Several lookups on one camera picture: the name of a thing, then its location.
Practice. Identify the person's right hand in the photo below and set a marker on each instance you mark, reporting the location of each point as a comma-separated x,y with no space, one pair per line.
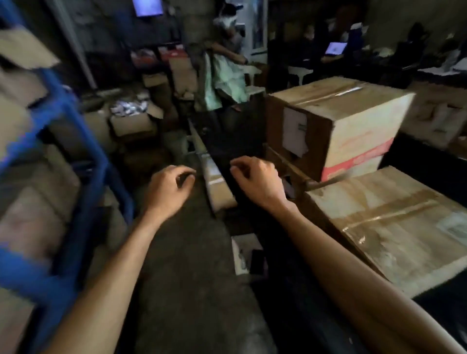
262,182

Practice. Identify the person's left hand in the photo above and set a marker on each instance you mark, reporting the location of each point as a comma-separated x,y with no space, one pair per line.
168,193

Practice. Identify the red lettered cardboard box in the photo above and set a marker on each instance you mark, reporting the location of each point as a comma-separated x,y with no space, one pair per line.
383,219
357,124

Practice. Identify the blue metal shelving rack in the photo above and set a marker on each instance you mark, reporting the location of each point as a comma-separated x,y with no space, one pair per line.
36,277

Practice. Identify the person's left forearm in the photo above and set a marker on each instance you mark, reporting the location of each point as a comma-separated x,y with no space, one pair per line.
109,291

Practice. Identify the person's right forearm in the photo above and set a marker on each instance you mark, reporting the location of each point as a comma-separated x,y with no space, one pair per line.
350,277

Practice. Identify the open box of white items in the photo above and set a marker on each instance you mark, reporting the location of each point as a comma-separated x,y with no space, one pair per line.
131,125

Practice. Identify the white paper sheet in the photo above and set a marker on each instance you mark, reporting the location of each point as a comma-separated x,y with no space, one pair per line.
240,251

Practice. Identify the white plastic chair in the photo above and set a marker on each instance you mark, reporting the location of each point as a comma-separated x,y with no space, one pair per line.
255,89
301,70

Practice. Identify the open laptop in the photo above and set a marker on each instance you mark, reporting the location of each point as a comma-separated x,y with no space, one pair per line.
335,48

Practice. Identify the black table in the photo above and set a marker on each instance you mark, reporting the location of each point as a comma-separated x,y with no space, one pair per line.
441,321

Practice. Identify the wall monitor screen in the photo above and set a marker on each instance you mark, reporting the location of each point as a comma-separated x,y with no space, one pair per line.
147,7

